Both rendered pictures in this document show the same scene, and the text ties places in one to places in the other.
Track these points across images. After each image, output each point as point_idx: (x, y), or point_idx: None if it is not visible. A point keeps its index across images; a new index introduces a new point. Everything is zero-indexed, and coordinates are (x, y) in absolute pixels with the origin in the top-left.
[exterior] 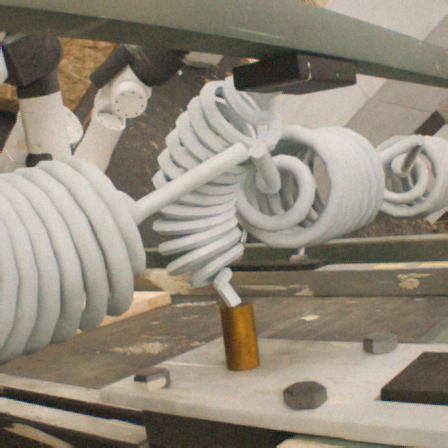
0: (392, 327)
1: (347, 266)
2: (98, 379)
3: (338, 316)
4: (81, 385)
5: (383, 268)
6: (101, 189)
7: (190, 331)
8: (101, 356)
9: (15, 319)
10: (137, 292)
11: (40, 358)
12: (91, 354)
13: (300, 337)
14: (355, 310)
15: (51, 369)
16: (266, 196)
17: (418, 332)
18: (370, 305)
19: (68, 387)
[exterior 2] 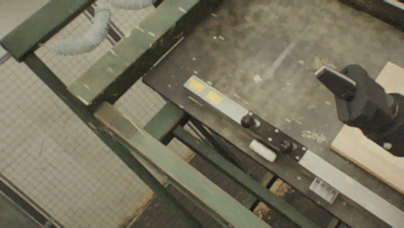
0: (231, 51)
1: (232, 110)
2: (329, 36)
3: (246, 74)
4: (332, 32)
5: (218, 92)
6: None
7: (307, 80)
8: (337, 59)
9: None
10: (353, 155)
11: (363, 65)
12: (342, 63)
13: (263, 54)
14: (238, 80)
15: (351, 50)
16: None
17: (226, 42)
18: (230, 84)
19: None
